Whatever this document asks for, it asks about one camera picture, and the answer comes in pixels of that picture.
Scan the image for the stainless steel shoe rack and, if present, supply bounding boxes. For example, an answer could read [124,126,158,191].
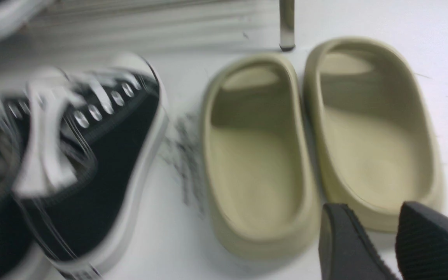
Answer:
[26,0,295,52]

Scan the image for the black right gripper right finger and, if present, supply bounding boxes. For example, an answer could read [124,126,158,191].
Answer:
[395,201,448,280]

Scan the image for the beige foam slide right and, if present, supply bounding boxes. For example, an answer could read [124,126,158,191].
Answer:
[303,37,445,233]

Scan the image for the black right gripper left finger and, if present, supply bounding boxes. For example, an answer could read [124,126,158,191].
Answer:
[319,203,397,280]

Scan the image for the beige foam slide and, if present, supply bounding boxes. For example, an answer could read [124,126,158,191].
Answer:
[200,53,320,260]
[303,37,445,233]

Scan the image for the black canvas sneaker white laces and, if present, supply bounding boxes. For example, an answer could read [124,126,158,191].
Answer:
[0,53,168,280]

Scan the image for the beige foam slide left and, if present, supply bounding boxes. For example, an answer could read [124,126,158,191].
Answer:
[200,53,320,260]

